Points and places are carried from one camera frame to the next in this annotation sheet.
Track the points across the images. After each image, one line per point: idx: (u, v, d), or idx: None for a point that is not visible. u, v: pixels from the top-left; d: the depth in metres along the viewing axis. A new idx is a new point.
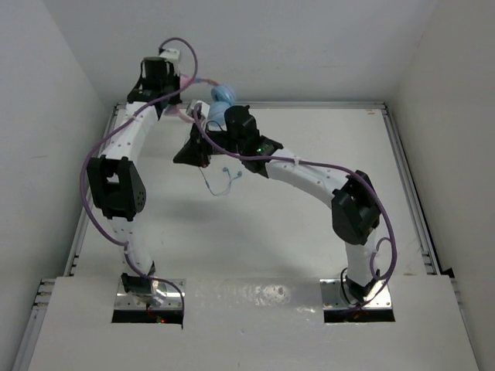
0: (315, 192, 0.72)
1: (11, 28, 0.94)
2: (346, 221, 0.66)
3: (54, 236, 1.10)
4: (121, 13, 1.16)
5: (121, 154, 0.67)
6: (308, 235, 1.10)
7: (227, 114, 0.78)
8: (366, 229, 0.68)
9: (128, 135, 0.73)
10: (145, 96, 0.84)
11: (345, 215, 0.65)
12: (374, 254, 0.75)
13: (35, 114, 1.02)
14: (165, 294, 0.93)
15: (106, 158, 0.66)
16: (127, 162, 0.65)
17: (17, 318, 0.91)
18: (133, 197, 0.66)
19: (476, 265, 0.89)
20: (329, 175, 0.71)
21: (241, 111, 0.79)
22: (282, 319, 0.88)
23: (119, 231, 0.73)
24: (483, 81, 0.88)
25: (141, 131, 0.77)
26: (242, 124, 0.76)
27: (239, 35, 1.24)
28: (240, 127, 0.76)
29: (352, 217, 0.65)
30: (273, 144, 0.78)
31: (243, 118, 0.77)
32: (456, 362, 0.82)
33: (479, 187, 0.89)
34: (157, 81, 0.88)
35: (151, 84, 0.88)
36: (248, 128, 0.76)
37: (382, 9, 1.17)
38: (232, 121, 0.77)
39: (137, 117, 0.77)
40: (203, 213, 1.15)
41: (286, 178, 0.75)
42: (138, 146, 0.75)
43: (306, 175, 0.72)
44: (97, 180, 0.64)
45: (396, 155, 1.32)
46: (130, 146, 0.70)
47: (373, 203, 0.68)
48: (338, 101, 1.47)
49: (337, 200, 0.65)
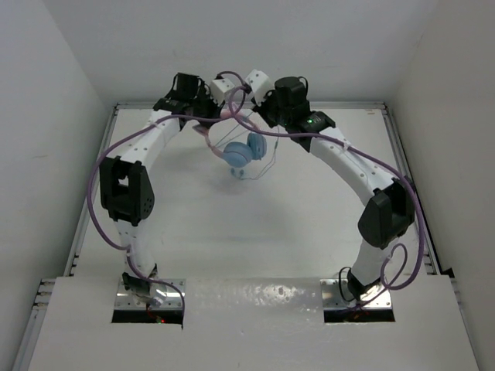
0: (356, 182, 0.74)
1: (12, 28, 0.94)
2: (377, 221, 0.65)
3: (54, 236, 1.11)
4: (121, 14, 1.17)
5: (134, 159, 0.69)
6: (308, 235, 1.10)
7: (278, 81, 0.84)
8: (392, 236, 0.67)
9: (146, 141, 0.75)
10: (171, 105, 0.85)
11: (375, 213, 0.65)
12: (388, 260, 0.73)
13: (35, 114, 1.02)
14: (165, 294, 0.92)
15: (120, 159, 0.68)
16: (139, 168, 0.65)
17: (17, 318, 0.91)
18: (140, 203, 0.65)
19: (476, 265, 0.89)
20: (374, 172, 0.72)
21: (293, 79, 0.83)
22: (282, 320, 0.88)
23: (123, 234, 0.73)
24: (483, 80, 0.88)
25: (161, 140, 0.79)
26: (290, 90, 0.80)
27: (240, 37, 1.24)
28: (288, 93, 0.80)
29: (384, 219, 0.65)
30: (326, 120, 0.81)
31: (293, 83, 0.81)
32: (456, 362, 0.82)
33: (480, 186, 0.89)
34: (186, 95, 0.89)
35: (181, 97, 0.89)
36: (295, 93, 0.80)
37: (382, 9, 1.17)
38: (280, 86, 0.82)
39: (158, 125, 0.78)
40: (203, 212, 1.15)
41: (329, 156, 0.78)
42: (154, 154, 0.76)
43: (352, 164, 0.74)
44: (109, 180, 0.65)
45: (395, 155, 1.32)
46: (146, 151, 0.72)
47: (409, 212, 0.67)
48: (337, 102, 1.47)
49: (374, 199, 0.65)
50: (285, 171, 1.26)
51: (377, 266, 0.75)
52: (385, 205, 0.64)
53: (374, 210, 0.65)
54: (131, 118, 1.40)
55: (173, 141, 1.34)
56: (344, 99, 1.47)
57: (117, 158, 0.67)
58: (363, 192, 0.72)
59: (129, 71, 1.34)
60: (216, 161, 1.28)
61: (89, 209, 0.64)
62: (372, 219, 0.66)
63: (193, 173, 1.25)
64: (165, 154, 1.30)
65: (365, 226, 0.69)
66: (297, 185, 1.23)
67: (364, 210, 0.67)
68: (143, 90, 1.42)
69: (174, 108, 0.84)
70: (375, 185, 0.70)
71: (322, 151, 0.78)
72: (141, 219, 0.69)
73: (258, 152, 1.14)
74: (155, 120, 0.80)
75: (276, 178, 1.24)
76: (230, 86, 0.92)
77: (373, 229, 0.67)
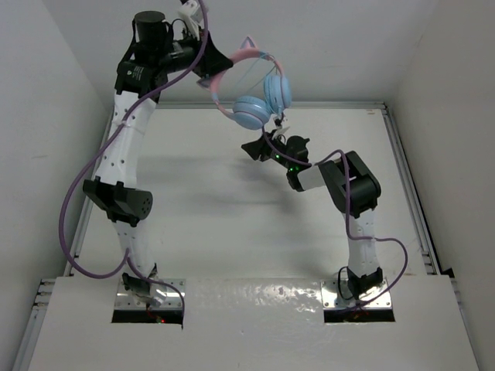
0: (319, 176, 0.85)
1: (11, 29, 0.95)
2: (331, 185, 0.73)
3: (56, 236, 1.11)
4: (121, 14, 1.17)
5: (115, 179, 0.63)
6: (308, 234, 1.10)
7: (292, 141, 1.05)
8: (359, 202, 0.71)
9: (120, 149, 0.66)
10: (135, 77, 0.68)
11: (326, 176, 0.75)
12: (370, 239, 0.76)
13: (35, 115, 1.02)
14: (165, 294, 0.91)
15: (100, 180, 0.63)
16: (123, 189, 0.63)
17: (17, 318, 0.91)
18: (136, 213, 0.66)
19: (476, 266, 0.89)
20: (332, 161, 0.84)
21: (302, 141, 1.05)
22: (282, 319, 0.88)
23: (121, 234, 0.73)
24: (483, 82, 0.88)
25: (137, 136, 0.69)
26: (296, 152, 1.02)
27: (238, 38, 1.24)
28: (295, 154, 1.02)
29: (332, 180, 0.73)
30: None
31: (301, 147, 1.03)
32: (455, 362, 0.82)
33: (481, 187, 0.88)
34: (152, 56, 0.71)
35: (148, 57, 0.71)
36: (302, 155, 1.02)
37: (381, 9, 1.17)
38: (294, 145, 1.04)
39: (128, 122, 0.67)
40: (203, 212, 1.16)
41: (310, 177, 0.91)
42: (136, 155, 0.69)
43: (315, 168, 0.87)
44: (98, 199, 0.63)
45: (395, 155, 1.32)
46: (124, 165, 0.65)
47: (365, 175, 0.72)
48: (338, 101, 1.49)
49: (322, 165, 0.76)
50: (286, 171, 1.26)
51: (370, 256, 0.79)
52: (329, 168, 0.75)
53: (324, 174, 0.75)
54: None
55: (175, 141, 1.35)
56: (345, 99, 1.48)
57: (98, 180, 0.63)
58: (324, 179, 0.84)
59: None
60: (217, 161, 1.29)
61: (72, 263, 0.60)
62: (329, 188, 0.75)
63: (195, 173, 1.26)
64: (166, 154, 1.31)
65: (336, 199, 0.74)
66: None
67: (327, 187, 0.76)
68: None
69: (141, 88, 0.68)
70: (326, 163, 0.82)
71: (306, 179, 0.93)
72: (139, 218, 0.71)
73: (274, 90, 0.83)
74: (122, 110, 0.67)
75: (275, 178, 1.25)
76: (195, 6, 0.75)
77: (335, 194, 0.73)
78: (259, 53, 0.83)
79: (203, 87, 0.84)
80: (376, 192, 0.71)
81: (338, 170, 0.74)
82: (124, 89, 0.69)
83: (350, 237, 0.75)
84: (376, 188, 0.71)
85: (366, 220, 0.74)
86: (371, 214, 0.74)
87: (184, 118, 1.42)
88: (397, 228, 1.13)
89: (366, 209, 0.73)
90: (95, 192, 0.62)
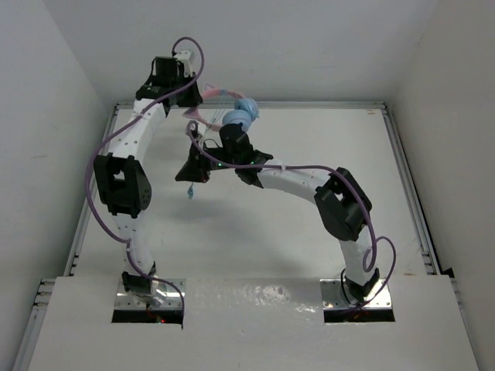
0: (302, 191, 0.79)
1: (12, 30, 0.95)
2: (330, 216, 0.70)
3: (55, 236, 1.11)
4: (121, 14, 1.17)
5: (127, 153, 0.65)
6: (309, 234, 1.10)
7: (223, 131, 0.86)
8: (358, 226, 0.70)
9: (134, 133, 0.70)
10: (153, 92, 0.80)
11: (324, 208, 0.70)
12: (369, 250, 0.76)
13: (35, 114, 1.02)
14: (165, 294, 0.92)
15: (112, 155, 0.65)
16: (133, 161, 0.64)
17: (17, 318, 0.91)
18: (139, 195, 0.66)
19: (476, 265, 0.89)
20: (312, 176, 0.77)
21: (235, 127, 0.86)
22: (282, 319, 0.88)
23: (122, 228, 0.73)
24: (483, 83, 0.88)
25: (149, 130, 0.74)
26: (236, 141, 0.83)
27: (237, 38, 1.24)
28: (235, 144, 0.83)
29: (336, 212, 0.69)
30: (264, 156, 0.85)
31: (237, 132, 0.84)
32: (455, 362, 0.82)
33: (479, 187, 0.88)
34: (166, 81, 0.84)
35: (162, 82, 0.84)
36: (242, 142, 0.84)
37: (381, 9, 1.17)
38: (226, 137, 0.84)
39: (145, 115, 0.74)
40: (203, 212, 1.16)
41: (278, 182, 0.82)
42: (145, 145, 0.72)
43: (293, 178, 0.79)
44: (106, 178, 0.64)
45: (395, 155, 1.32)
46: (138, 144, 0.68)
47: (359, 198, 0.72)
48: (337, 101, 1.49)
49: (319, 196, 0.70)
50: None
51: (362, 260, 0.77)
52: (328, 197, 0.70)
53: (321, 205, 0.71)
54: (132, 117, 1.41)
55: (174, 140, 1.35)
56: (345, 99, 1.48)
57: (110, 154, 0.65)
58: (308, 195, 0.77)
59: (128, 71, 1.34)
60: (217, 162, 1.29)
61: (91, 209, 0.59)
62: (328, 217, 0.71)
63: None
64: (166, 154, 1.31)
65: (331, 226, 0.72)
66: None
67: (322, 213, 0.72)
68: None
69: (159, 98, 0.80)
70: (316, 185, 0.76)
71: (274, 182, 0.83)
72: (140, 210, 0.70)
73: (250, 103, 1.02)
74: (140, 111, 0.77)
75: None
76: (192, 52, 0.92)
77: (336, 225, 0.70)
78: (220, 92, 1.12)
79: (189, 116, 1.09)
80: (368, 205, 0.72)
81: (333, 194, 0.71)
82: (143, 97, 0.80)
83: (364, 270, 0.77)
84: (367, 202, 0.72)
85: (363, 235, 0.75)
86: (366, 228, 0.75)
87: (184, 118, 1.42)
88: (397, 229, 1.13)
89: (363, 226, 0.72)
90: (106, 166, 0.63)
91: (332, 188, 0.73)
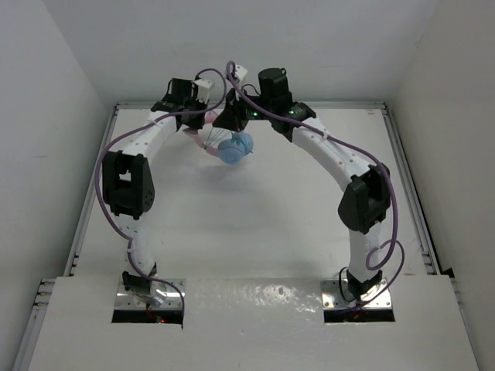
0: (335, 171, 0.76)
1: (12, 30, 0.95)
2: (353, 205, 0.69)
3: (56, 236, 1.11)
4: (121, 13, 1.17)
5: (136, 152, 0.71)
6: (309, 234, 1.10)
7: (261, 73, 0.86)
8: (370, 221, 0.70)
9: (145, 137, 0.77)
10: (168, 106, 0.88)
11: (351, 196, 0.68)
12: (376, 249, 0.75)
13: (35, 114, 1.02)
14: (165, 294, 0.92)
15: (121, 153, 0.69)
16: (141, 160, 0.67)
17: (17, 318, 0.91)
18: (142, 194, 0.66)
19: (477, 265, 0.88)
20: (351, 161, 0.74)
21: (274, 71, 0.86)
22: (282, 319, 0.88)
23: (124, 229, 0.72)
24: (483, 82, 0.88)
25: (159, 137, 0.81)
26: (273, 82, 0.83)
27: (237, 38, 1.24)
28: (272, 86, 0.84)
29: (360, 205, 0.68)
30: (306, 110, 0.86)
31: (274, 75, 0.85)
32: (455, 361, 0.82)
33: (479, 186, 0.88)
34: (180, 98, 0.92)
35: (175, 100, 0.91)
36: (280, 84, 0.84)
37: (381, 9, 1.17)
38: (263, 78, 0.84)
39: (158, 123, 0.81)
40: (203, 212, 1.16)
41: (310, 145, 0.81)
42: (154, 149, 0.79)
43: (331, 153, 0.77)
44: (112, 173, 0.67)
45: (395, 155, 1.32)
46: (147, 146, 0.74)
47: (384, 198, 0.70)
48: (338, 102, 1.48)
49: (352, 185, 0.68)
50: (287, 171, 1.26)
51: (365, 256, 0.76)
52: (360, 189, 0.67)
53: (349, 193, 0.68)
54: (131, 118, 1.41)
55: (174, 140, 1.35)
56: (345, 99, 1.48)
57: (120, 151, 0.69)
58: (340, 178, 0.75)
59: (128, 71, 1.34)
60: (217, 161, 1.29)
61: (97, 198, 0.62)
62: (349, 202, 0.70)
63: (194, 173, 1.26)
64: (166, 154, 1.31)
65: (346, 214, 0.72)
66: (298, 185, 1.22)
67: (344, 198, 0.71)
68: (144, 90, 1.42)
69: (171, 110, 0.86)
70: (352, 171, 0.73)
71: (308, 143, 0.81)
72: (142, 212, 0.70)
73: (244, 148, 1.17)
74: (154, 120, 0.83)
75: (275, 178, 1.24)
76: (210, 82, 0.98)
77: (353, 216, 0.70)
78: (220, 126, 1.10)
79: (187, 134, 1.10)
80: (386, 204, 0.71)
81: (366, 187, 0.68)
82: (158, 109, 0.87)
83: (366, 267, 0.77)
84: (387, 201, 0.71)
85: (373, 233, 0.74)
86: (379, 227, 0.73)
87: None
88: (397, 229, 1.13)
89: (375, 222, 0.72)
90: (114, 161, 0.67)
91: (364, 179, 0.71)
